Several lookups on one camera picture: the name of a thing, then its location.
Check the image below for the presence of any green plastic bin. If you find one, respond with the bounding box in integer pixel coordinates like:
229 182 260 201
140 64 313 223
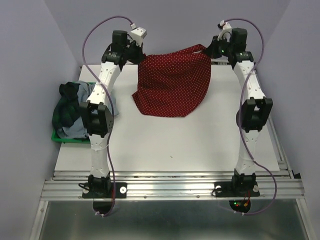
51 81 97 146

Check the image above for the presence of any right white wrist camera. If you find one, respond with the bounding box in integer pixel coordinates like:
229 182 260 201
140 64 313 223
217 20 232 41

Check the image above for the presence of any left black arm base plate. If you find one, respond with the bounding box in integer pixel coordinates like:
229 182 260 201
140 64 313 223
78 182 128 199

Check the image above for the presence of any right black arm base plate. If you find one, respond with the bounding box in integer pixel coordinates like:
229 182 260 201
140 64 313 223
211 181 260 198

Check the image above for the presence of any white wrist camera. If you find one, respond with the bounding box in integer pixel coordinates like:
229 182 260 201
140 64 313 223
217 20 232 41
129 23 147 47

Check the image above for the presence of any red polka dot skirt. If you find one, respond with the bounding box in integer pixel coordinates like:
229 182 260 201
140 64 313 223
132 44 211 118

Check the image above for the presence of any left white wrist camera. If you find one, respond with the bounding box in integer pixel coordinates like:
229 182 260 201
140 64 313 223
129 23 147 47

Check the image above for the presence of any dark green plaid skirt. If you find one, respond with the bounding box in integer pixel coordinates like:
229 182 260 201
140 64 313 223
52 82 80 131

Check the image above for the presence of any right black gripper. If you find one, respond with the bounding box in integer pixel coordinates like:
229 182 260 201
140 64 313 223
204 34 234 59

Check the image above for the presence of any aluminium rail frame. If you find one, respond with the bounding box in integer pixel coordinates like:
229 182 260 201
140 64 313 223
30 65 316 240

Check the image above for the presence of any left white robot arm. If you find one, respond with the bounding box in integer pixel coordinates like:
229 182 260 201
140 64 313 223
79 27 147 199

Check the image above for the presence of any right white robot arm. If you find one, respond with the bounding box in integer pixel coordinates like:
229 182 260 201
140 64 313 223
205 23 273 198

